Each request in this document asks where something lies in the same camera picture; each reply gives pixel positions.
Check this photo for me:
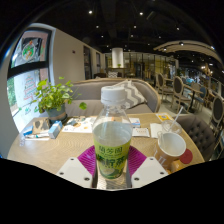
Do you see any grey-white chevron cushion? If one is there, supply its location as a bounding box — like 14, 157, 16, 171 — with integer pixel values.
113, 78, 148, 110

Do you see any clear plastic cup with straw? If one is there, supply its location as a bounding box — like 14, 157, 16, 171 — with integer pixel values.
160, 106, 185, 135

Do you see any small light blue carton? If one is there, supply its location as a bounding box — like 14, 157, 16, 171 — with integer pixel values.
47, 120, 64, 140

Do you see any white round pillar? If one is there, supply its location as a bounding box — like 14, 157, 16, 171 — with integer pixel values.
111, 47, 125, 70

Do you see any green potted plant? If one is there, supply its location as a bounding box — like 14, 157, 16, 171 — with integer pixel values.
31, 76, 89, 123

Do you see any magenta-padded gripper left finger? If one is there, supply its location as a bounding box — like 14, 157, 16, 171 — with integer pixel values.
55, 145, 99, 190

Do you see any orange mug with white inside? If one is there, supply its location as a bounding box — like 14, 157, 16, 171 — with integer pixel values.
153, 131, 188, 174

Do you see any grey tufted armchair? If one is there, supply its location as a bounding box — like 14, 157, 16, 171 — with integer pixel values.
174, 113, 218, 163

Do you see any grey curved sofa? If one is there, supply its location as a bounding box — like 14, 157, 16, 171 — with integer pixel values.
64, 77, 162, 118

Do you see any long flat white box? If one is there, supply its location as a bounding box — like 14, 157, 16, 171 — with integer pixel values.
24, 132, 51, 141

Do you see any decorated dark-framed window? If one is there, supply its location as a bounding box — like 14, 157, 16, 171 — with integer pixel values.
6, 27, 55, 133

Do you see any group of ceiling lights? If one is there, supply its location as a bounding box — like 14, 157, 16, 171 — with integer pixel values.
85, 8, 215, 48

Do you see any clear green-labelled drink bottle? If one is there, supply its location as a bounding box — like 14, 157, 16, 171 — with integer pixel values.
92, 85, 134, 181

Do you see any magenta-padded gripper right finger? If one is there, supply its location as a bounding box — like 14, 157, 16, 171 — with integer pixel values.
125, 145, 170, 189

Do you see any printed paper leaflet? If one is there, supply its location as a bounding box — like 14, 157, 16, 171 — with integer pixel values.
61, 115, 96, 134

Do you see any blue and white small box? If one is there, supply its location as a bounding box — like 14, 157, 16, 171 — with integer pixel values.
21, 124, 35, 136

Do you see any flat round red coaster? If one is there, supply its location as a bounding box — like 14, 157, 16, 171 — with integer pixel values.
179, 148, 194, 165

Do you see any brown square card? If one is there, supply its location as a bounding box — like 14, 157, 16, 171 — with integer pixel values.
31, 116, 51, 135

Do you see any group of dining chairs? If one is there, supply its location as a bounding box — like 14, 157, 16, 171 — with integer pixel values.
154, 71, 224, 158

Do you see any white paper napkin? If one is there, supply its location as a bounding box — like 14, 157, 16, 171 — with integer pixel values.
149, 122, 164, 139

